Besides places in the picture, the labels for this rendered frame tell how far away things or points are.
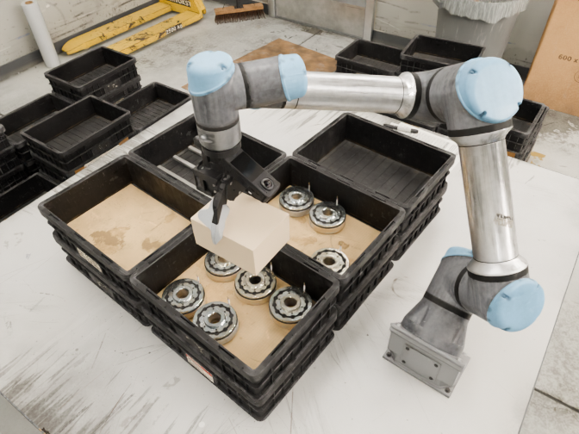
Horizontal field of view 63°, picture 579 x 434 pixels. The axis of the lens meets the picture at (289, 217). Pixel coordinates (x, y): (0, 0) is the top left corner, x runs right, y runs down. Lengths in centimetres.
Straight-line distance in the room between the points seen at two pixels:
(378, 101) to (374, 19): 336
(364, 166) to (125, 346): 89
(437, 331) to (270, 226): 45
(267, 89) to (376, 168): 82
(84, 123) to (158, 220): 127
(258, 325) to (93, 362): 44
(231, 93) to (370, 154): 90
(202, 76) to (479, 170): 54
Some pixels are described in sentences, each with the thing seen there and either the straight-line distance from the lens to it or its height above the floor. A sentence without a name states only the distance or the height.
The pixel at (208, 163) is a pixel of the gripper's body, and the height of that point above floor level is 125.
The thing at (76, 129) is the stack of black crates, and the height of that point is 49.
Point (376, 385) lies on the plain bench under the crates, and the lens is 123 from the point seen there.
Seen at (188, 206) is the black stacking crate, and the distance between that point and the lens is 137.
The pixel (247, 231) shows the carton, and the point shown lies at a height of 112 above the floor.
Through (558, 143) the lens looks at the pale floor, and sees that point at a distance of 346.
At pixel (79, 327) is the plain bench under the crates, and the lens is 142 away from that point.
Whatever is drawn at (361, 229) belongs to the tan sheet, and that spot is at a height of 83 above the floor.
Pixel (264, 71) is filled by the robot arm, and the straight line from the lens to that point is 79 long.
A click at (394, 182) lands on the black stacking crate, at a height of 83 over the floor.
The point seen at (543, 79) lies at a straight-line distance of 377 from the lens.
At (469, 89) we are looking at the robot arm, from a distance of 91.
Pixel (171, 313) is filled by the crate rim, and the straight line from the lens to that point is 107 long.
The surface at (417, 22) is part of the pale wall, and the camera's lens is 420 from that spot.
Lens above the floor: 179
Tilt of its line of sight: 44 degrees down
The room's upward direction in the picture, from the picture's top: 2 degrees counter-clockwise
